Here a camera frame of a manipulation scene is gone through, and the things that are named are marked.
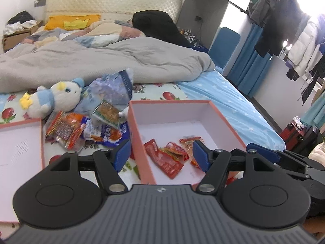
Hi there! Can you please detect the grey duvet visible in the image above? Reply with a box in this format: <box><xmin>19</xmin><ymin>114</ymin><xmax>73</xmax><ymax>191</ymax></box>
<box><xmin>0</xmin><ymin>37</ymin><xmax>216</xmax><ymax>93</ymax></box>

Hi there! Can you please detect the heap of clothes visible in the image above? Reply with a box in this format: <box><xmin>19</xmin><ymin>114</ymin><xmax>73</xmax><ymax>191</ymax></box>
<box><xmin>5</xmin><ymin>11</ymin><xmax>36</xmax><ymax>35</ymax></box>

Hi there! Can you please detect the blue purple snack bag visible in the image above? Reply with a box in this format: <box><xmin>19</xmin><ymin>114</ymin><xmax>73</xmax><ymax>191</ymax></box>
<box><xmin>74</xmin><ymin>68</ymin><xmax>134</xmax><ymax>113</ymax></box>

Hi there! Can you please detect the large orange clear snack pack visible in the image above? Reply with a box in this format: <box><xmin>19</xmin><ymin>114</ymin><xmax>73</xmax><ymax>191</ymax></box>
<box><xmin>46</xmin><ymin>111</ymin><xmax>86</xmax><ymax>151</ymax></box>

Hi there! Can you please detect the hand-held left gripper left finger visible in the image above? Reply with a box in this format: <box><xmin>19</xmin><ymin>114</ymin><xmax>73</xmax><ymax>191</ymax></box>
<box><xmin>46</xmin><ymin>140</ymin><xmax>132</xmax><ymax>194</ymax></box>

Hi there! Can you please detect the hanging black coat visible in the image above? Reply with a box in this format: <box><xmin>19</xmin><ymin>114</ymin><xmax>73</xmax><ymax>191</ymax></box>
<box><xmin>254</xmin><ymin>0</ymin><xmax>312</xmax><ymax>57</ymax></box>

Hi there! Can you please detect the cluster of small bottles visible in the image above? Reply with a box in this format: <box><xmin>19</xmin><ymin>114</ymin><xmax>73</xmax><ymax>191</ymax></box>
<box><xmin>180</xmin><ymin>28</ymin><xmax>204</xmax><ymax>47</ymax></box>

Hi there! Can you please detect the cream bundle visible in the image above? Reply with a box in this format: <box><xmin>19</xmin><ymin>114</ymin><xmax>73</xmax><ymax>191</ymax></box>
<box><xmin>308</xmin><ymin>144</ymin><xmax>325</xmax><ymax>163</ymax></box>

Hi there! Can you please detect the light blue star bed sheet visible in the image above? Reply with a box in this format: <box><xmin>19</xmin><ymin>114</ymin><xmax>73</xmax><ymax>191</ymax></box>
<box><xmin>175</xmin><ymin>69</ymin><xmax>286</xmax><ymax>156</ymax></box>

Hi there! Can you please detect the brown cardboard box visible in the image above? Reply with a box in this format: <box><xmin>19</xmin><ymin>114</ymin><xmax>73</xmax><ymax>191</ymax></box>
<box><xmin>2</xmin><ymin>20</ymin><xmax>43</xmax><ymax>53</ymax></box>

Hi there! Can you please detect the patchwork quilt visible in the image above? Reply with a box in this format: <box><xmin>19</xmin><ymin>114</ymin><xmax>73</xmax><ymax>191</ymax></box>
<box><xmin>23</xmin><ymin>20</ymin><xmax>146</xmax><ymax>49</ymax></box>

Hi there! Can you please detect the orange snack sachet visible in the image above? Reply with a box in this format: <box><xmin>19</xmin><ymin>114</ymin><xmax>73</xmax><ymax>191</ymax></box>
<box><xmin>179</xmin><ymin>137</ymin><xmax>206</xmax><ymax>169</ymax></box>

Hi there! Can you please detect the yellow pillow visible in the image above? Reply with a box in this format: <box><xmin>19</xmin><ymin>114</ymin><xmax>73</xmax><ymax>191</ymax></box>
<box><xmin>44</xmin><ymin>14</ymin><xmax>101</xmax><ymax>31</ymax></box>

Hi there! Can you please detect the red snack sachet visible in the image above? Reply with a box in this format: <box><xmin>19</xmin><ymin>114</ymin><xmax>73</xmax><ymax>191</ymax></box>
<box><xmin>143</xmin><ymin>139</ymin><xmax>184</xmax><ymax>180</ymax></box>
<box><xmin>159</xmin><ymin>142</ymin><xmax>189</xmax><ymax>162</ymax></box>

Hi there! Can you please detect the person's right hand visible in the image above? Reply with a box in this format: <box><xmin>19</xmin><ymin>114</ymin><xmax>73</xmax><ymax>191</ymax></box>
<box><xmin>303</xmin><ymin>215</ymin><xmax>325</xmax><ymax>238</ymax></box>

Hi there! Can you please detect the orange cardboard gift box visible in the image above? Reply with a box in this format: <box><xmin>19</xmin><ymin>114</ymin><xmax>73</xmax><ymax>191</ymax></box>
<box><xmin>127</xmin><ymin>100</ymin><xmax>254</xmax><ymax>186</ymax></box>

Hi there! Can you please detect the blue white snack pack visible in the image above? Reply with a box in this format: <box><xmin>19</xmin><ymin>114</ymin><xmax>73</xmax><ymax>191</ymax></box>
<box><xmin>84</xmin><ymin>121</ymin><xmax>130</xmax><ymax>147</ymax></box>

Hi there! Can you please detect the blue white plush toy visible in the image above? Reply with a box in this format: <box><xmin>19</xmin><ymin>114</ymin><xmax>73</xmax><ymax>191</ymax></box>
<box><xmin>20</xmin><ymin>77</ymin><xmax>85</xmax><ymax>119</ymax></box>

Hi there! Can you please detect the red suitcase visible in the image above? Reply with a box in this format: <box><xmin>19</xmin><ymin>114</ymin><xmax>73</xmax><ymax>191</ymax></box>
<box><xmin>279</xmin><ymin>121</ymin><xmax>318</xmax><ymax>156</ymax></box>

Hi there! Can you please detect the teal cloth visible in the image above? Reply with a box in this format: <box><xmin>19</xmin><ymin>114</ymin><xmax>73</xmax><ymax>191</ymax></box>
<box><xmin>302</xmin><ymin>81</ymin><xmax>325</xmax><ymax>128</ymax></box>

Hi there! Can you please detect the blue curtain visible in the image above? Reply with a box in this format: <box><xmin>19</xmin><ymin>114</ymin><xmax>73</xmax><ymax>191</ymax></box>
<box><xmin>227</xmin><ymin>23</ymin><xmax>274</xmax><ymax>98</ymax></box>

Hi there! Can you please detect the brown green-edged snack pack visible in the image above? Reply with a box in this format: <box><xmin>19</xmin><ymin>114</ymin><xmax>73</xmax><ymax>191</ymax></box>
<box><xmin>90</xmin><ymin>101</ymin><xmax>123</xmax><ymax>129</ymax></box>

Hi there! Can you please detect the black garment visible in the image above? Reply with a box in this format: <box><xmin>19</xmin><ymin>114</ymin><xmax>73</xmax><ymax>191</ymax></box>
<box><xmin>132</xmin><ymin>10</ymin><xmax>194</xmax><ymax>49</ymax></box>

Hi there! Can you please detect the cream quilted headboard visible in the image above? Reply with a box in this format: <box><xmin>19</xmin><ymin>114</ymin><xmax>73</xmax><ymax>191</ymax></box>
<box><xmin>46</xmin><ymin>0</ymin><xmax>183</xmax><ymax>31</ymax></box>

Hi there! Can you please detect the grey wardrobe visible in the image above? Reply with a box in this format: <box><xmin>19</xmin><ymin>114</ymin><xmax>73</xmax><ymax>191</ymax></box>
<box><xmin>178</xmin><ymin>0</ymin><xmax>250</xmax><ymax>49</ymax></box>

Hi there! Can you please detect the fruit print mat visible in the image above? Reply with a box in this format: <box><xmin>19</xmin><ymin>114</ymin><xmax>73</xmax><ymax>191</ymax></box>
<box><xmin>0</xmin><ymin>81</ymin><xmax>189</xmax><ymax>183</ymax></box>

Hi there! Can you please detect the hanging white puffer jacket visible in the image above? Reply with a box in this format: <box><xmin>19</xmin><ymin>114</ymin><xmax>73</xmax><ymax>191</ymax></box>
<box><xmin>287</xmin><ymin>18</ymin><xmax>323</xmax><ymax>76</ymax></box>

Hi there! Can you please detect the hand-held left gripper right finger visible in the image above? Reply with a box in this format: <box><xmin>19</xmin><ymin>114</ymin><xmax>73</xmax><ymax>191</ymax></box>
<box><xmin>192</xmin><ymin>141</ymin><xmax>276</xmax><ymax>194</ymax></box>

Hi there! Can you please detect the blue chair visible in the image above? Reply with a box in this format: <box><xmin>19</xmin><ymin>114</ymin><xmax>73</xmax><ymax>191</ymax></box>
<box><xmin>208</xmin><ymin>27</ymin><xmax>241</xmax><ymax>68</ymax></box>

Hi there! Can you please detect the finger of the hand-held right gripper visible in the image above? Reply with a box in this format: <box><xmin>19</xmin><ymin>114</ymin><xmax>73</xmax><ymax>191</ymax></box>
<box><xmin>246</xmin><ymin>144</ymin><xmax>318</xmax><ymax>174</ymax></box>

